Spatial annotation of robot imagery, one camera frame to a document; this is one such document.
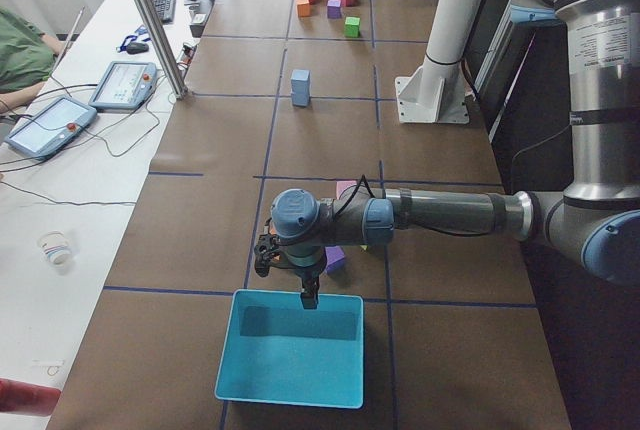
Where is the violet foam block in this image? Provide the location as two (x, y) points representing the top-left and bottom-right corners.
(325, 246), (346, 274)

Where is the blue lanyard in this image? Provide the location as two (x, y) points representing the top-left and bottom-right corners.
(117, 24), (151, 51)

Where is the teach pendant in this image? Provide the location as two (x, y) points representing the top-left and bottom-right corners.
(89, 61), (158, 113)
(5, 96), (98, 160)

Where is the far teach pendant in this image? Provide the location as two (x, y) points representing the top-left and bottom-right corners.
(89, 61), (158, 113)

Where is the purple foam block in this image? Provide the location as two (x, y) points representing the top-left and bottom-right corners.
(326, 0), (342, 19)

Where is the person in green shirt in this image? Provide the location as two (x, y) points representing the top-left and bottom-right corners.
(1, 8), (65, 113)

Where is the blue plastic bin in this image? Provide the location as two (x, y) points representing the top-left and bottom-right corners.
(215, 289), (364, 409)

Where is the aluminium frame post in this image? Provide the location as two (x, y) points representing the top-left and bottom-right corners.
(134, 0), (188, 100)

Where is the orange foam block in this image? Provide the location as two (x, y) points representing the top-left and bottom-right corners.
(295, 0), (311, 18)

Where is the white mast base plate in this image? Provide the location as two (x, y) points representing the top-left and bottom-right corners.
(394, 64), (470, 125)

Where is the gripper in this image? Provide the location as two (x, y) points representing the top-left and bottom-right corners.
(294, 260), (325, 309)

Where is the paper cup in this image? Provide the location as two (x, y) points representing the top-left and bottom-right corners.
(37, 231), (72, 266)

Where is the near teach pendant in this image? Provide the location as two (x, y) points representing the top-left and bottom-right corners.
(5, 96), (98, 160)

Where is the black computer mouse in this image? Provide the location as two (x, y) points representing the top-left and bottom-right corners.
(125, 42), (149, 55)

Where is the red object at edge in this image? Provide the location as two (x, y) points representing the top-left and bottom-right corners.
(1, 378), (61, 416)

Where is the green foam block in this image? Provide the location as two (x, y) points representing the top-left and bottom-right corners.
(343, 16), (361, 38)

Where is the pink foam block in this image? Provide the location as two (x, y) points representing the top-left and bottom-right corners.
(336, 180), (357, 199)

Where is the light blue foam block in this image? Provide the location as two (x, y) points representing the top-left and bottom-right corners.
(290, 90), (310, 107)
(290, 69), (310, 94)

